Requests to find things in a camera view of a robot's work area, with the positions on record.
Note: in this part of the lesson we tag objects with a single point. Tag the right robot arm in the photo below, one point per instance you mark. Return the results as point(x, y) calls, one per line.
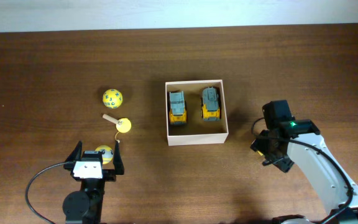
point(287, 141)

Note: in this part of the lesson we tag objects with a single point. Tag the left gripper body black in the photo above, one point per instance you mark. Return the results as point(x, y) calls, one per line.
point(109, 175)

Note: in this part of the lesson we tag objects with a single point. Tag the white cardboard box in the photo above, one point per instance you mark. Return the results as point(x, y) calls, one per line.
point(196, 130)

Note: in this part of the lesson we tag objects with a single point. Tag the yellow grey toy truck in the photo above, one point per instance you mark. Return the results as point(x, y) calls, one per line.
point(177, 112)

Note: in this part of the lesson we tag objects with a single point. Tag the yellow ball blue letters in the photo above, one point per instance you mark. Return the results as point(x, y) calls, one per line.
point(112, 98)

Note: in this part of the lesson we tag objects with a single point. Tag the yellow grey toy loader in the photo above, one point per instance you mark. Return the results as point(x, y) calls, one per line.
point(210, 104)

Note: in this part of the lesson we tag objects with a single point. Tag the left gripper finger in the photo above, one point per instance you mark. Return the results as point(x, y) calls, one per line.
point(117, 160)
point(75, 155)

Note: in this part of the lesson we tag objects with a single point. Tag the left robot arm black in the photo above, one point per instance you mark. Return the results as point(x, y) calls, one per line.
point(84, 205)

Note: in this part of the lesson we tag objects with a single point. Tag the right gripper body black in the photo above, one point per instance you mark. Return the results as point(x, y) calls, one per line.
point(272, 155)

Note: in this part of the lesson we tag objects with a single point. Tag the yellow disc wooden handle toy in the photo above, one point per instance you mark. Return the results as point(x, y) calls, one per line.
point(123, 125)

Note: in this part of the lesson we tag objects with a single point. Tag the yellow ball with face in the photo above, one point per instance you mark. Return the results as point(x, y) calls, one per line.
point(107, 153)

